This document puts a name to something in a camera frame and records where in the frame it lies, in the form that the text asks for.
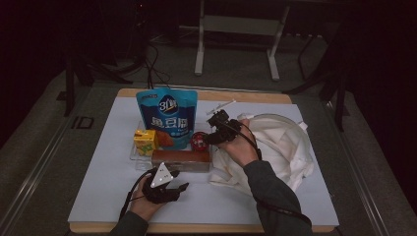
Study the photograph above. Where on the white metal stand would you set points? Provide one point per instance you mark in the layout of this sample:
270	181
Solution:
241	25

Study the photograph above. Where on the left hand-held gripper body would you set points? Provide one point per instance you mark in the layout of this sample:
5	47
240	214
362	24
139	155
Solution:
160	193

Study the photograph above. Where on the red round can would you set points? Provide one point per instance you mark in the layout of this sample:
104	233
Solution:
198	141

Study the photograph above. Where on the blue snack pouch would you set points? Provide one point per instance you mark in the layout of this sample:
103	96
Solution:
168	111

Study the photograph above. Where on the clear plastic box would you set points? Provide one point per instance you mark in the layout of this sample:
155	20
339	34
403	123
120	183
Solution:
139	160

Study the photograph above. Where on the black floor stand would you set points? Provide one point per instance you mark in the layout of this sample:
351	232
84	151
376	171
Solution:
69	85
341	108

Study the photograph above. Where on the person's left hand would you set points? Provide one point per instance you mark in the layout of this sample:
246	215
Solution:
141	206

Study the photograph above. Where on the person's right hand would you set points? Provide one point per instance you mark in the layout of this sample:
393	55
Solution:
242	149

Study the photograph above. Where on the white tote bag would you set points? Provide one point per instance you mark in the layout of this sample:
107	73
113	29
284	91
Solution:
282	147

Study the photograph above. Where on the brown rectangular box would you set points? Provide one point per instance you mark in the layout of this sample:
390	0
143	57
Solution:
182	159

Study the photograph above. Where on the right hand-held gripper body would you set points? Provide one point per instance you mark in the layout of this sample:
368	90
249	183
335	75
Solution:
227	129

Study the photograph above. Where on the white table mat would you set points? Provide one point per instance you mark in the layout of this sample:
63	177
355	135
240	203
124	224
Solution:
203	209

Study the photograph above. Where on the yellow drink carton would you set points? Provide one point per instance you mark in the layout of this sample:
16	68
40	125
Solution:
144	142

